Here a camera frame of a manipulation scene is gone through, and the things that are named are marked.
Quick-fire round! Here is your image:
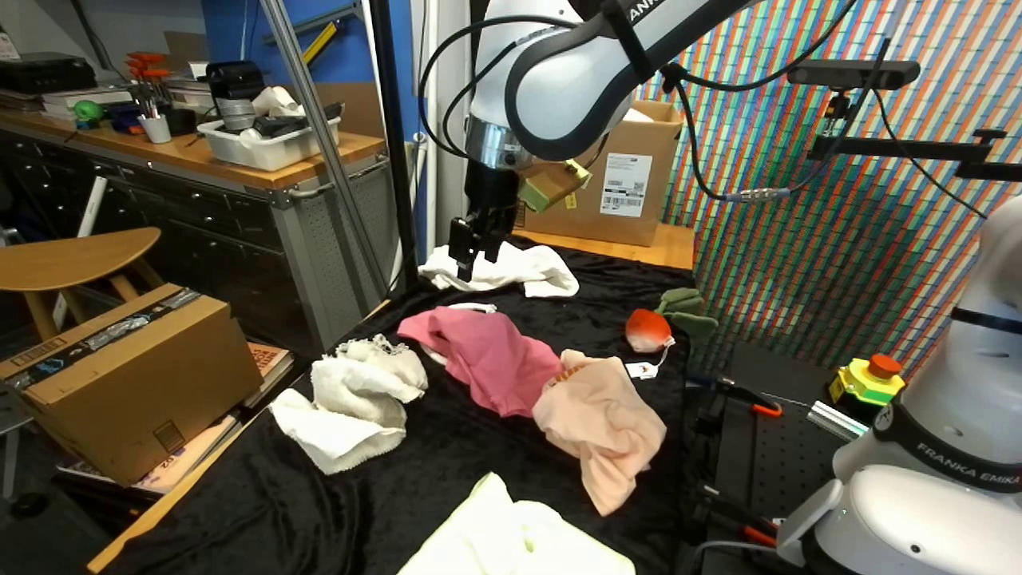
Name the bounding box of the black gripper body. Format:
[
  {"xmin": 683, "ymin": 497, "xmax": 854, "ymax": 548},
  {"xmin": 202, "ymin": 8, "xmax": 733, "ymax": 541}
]
[{"xmin": 463, "ymin": 158, "xmax": 524, "ymax": 246}]

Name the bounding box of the large white towel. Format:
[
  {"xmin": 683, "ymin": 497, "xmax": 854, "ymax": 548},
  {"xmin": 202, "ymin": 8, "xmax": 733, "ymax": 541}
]
[{"xmin": 414, "ymin": 239, "xmax": 585, "ymax": 305}]

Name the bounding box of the pink cloth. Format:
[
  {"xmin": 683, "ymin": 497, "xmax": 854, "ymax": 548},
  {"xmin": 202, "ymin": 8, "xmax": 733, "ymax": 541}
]
[{"xmin": 397, "ymin": 305, "xmax": 566, "ymax": 423}]

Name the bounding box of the red plush radish toy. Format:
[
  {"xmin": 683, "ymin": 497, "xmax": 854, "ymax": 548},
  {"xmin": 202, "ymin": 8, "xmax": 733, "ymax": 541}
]
[{"xmin": 623, "ymin": 284, "xmax": 723, "ymax": 359}]

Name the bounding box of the small white towel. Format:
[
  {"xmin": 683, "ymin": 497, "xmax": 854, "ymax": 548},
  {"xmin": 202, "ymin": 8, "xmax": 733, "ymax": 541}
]
[{"xmin": 270, "ymin": 333, "xmax": 430, "ymax": 479}]

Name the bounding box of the black vertical pole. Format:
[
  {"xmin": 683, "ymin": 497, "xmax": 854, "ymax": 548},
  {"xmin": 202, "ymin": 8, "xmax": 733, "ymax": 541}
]
[{"xmin": 364, "ymin": 0, "xmax": 425, "ymax": 299}]

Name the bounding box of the cardboard box white label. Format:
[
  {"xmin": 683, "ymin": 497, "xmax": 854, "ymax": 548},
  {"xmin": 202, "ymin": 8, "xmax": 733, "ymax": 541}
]
[{"xmin": 546, "ymin": 100, "xmax": 688, "ymax": 250}]

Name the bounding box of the wooden shelf board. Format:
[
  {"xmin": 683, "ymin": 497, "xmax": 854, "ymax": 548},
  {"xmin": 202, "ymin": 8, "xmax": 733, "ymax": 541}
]
[{"xmin": 512, "ymin": 220, "xmax": 699, "ymax": 275}]

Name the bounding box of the grey diagonal metal pole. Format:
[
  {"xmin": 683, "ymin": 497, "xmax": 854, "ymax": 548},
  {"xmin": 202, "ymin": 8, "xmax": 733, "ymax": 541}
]
[{"xmin": 259, "ymin": 0, "xmax": 394, "ymax": 290}]

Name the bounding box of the black tablecloth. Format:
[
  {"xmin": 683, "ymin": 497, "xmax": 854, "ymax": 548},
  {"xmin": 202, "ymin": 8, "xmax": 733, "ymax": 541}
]
[{"xmin": 105, "ymin": 250, "xmax": 727, "ymax": 575}]

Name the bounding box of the white plastic bin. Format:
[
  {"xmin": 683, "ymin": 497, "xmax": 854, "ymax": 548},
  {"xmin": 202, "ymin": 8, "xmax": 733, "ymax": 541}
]
[{"xmin": 196, "ymin": 111, "xmax": 346, "ymax": 177}]

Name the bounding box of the peach cloth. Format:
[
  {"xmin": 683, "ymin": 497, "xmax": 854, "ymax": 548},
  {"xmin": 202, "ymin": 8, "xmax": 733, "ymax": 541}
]
[{"xmin": 530, "ymin": 345, "xmax": 670, "ymax": 522}]

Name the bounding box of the wooden top grey workbench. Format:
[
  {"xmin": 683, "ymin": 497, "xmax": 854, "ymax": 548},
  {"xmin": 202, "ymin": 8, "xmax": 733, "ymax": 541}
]
[{"xmin": 0, "ymin": 105, "xmax": 405, "ymax": 355}]

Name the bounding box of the light green cloth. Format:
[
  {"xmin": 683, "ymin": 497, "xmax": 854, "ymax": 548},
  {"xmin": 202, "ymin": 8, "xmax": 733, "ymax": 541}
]
[{"xmin": 397, "ymin": 471, "xmax": 641, "ymax": 575}]

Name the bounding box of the blue board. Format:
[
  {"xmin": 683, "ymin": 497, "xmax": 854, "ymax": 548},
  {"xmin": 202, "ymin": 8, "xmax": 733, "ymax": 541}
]
[{"xmin": 202, "ymin": 0, "xmax": 418, "ymax": 93}]

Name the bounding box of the white cup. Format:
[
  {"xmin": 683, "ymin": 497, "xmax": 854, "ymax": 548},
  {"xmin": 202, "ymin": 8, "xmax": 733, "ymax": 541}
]
[{"xmin": 138, "ymin": 108, "xmax": 172, "ymax": 148}]

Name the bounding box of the large brown cardboard box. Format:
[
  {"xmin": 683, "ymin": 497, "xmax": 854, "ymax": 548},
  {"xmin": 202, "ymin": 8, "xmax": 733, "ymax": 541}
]
[{"xmin": 0, "ymin": 284, "xmax": 266, "ymax": 490}]

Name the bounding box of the orange object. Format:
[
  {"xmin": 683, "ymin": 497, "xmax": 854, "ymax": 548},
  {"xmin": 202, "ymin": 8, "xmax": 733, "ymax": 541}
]
[{"xmin": 124, "ymin": 52, "xmax": 172, "ymax": 90}]

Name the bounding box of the silver metal cylinder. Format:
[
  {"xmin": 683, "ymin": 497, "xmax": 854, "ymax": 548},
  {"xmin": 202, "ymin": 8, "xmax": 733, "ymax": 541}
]
[{"xmin": 805, "ymin": 395, "xmax": 871, "ymax": 441}]

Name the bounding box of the wooden stool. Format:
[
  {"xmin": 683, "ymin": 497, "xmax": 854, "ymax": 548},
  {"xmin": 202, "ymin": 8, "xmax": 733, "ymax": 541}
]
[{"xmin": 0, "ymin": 223, "xmax": 165, "ymax": 345}]

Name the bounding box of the yellow red emergency stop button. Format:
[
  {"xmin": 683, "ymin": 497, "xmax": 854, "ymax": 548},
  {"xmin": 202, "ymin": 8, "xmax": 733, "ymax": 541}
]
[{"xmin": 826, "ymin": 352, "xmax": 908, "ymax": 409}]

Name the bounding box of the green object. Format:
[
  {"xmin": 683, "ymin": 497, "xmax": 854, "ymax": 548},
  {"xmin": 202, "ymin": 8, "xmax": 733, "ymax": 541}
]
[{"xmin": 66, "ymin": 95, "xmax": 109, "ymax": 130}]

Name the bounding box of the black case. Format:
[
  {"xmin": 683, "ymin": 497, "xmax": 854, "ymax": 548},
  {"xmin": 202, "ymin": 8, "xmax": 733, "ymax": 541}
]
[{"xmin": 0, "ymin": 56, "xmax": 97, "ymax": 95}]

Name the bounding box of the yellow wrist camera mount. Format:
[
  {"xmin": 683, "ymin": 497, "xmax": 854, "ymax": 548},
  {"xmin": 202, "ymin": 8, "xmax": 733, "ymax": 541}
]
[{"xmin": 519, "ymin": 158, "xmax": 595, "ymax": 214}]

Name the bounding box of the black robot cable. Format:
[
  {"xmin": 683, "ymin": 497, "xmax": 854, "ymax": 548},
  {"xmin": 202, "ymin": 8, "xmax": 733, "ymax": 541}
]
[{"xmin": 414, "ymin": 0, "xmax": 887, "ymax": 206}]

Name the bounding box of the orange handled tool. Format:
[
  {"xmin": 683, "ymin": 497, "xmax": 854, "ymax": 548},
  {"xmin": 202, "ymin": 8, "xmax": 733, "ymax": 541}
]
[
  {"xmin": 711, "ymin": 374, "xmax": 788, "ymax": 423},
  {"xmin": 697, "ymin": 482, "xmax": 785, "ymax": 553}
]

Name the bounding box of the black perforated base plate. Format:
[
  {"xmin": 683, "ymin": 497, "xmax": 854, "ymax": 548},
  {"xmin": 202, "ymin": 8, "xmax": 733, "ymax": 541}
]
[{"xmin": 707, "ymin": 349, "xmax": 855, "ymax": 562}]

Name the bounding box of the black stereo camera bar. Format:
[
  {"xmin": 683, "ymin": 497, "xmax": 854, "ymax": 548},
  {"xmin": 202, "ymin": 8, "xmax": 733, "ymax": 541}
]
[{"xmin": 785, "ymin": 57, "xmax": 923, "ymax": 93}]

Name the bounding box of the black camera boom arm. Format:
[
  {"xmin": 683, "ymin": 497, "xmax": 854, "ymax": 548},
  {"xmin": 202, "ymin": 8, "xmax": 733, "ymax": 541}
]
[{"xmin": 809, "ymin": 90, "xmax": 1022, "ymax": 187}]

